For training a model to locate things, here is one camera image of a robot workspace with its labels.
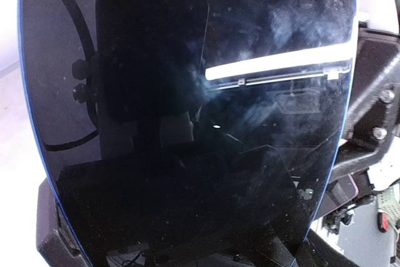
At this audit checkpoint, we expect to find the black phone blue edge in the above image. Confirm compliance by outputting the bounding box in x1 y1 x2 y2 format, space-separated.
18 0 358 266

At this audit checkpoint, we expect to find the white folding phone stand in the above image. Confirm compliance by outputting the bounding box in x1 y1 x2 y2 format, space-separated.
367 158 399 191

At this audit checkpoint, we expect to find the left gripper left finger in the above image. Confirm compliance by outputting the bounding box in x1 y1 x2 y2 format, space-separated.
36 179 90 267

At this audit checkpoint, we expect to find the purple phone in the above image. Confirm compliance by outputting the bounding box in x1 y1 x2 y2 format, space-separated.
314 174 359 219

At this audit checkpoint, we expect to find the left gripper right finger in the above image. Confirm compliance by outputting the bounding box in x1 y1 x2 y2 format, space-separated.
330 28 399 182

